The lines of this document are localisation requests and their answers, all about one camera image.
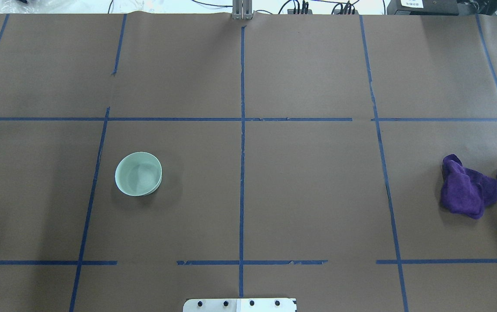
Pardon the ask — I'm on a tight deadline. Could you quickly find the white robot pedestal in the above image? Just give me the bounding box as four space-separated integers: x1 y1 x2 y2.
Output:
183 298 298 312

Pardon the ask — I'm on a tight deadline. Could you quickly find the brown paper table cover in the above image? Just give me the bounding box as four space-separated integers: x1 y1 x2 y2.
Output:
0 12 497 312

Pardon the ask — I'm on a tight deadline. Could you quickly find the purple cloth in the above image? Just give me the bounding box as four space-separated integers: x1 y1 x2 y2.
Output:
440 154 497 220

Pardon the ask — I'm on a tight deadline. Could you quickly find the aluminium frame post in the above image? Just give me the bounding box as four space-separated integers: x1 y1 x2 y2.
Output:
231 0 254 20

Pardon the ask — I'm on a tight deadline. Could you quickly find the light green bowl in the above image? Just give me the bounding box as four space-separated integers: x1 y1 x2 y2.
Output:
115 152 163 197

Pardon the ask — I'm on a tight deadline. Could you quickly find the black power box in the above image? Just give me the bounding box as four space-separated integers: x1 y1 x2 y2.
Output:
386 0 459 16

